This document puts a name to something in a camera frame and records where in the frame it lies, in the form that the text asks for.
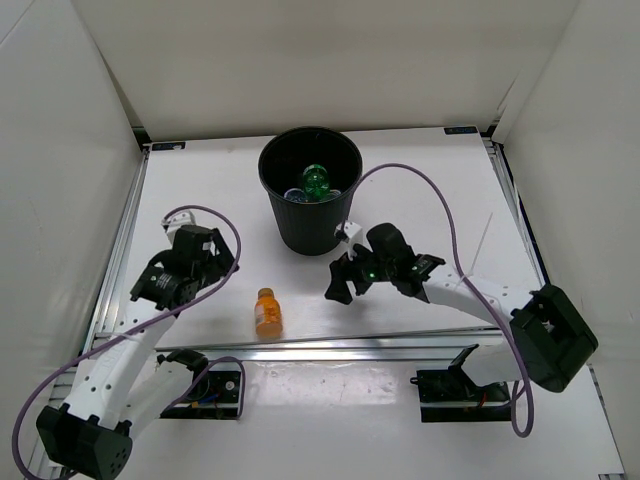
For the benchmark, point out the green plastic bottle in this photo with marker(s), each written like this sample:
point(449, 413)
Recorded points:
point(315, 183)

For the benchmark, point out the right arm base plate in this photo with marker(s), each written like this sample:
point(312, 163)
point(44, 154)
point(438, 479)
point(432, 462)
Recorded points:
point(448, 396)

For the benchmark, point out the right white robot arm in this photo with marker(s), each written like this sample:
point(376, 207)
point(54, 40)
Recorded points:
point(546, 340)

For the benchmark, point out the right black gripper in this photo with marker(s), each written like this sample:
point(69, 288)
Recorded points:
point(341, 271)

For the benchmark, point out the aluminium frame rail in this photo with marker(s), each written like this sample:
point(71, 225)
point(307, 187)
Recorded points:
point(331, 397)

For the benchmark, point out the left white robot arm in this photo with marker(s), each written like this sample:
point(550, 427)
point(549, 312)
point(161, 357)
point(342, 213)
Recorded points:
point(92, 432)

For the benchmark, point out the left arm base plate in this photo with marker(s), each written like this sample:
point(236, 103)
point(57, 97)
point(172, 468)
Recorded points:
point(218, 394)

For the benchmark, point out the white cable tie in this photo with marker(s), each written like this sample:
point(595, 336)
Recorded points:
point(480, 245)

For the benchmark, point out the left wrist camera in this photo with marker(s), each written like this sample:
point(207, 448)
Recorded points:
point(174, 222)

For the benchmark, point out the clear bottle blue label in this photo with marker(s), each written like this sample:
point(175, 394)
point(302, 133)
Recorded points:
point(295, 195)

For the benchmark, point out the orange plastic bottle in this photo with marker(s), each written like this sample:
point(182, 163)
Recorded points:
point(267, 315)

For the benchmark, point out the black plastic bin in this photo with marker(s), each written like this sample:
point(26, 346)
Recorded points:
point(308, 228)

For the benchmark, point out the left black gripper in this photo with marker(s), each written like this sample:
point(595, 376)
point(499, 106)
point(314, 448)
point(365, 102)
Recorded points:
point(222, 264)

